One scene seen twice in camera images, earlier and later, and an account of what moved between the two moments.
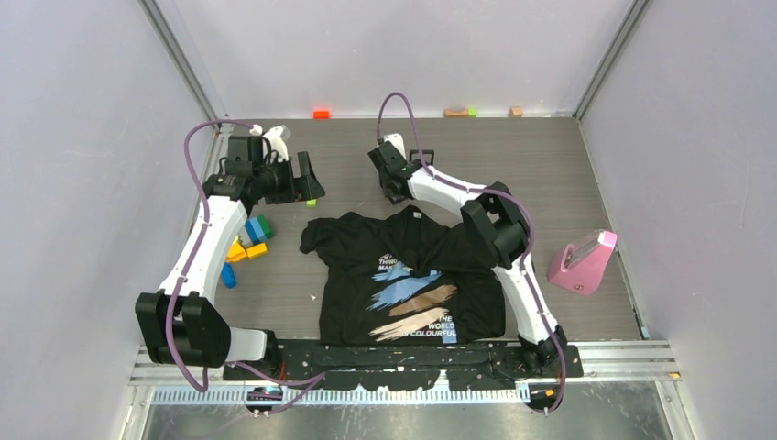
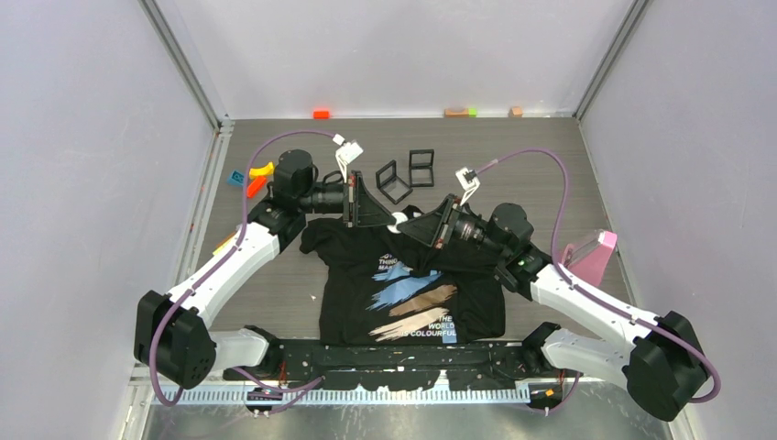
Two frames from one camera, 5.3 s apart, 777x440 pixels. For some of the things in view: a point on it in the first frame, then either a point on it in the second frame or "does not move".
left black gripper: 300,189 → 359,208
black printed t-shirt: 402,277 does not move
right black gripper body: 388,192 → 447,230
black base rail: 411,365 does not move
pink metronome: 579,265 does not move
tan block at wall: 453,113 does not move
